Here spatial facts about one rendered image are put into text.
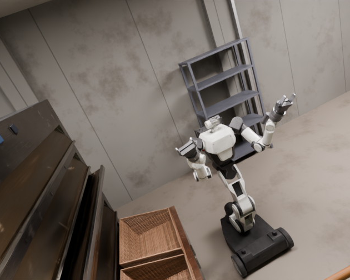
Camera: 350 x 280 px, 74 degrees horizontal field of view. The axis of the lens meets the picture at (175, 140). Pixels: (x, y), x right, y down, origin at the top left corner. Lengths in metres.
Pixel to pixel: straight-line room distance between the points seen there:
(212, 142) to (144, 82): 2.05
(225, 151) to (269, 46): 2.91
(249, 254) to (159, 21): 3.18
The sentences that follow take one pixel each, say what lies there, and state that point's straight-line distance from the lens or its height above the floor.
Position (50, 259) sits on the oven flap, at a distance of 1.26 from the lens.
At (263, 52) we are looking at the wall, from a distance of 4.53.
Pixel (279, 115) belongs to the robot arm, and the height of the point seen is 1.46.
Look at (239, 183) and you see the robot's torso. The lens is 2.20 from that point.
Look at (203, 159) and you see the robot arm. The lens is 1.56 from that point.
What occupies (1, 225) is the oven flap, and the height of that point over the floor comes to 1.78.
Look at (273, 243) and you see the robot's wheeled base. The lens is 2.54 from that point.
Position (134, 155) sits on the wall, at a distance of 3.88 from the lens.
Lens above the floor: 2.14
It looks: 22 degrees down
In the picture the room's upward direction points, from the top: 22 degrees counter-clockwise
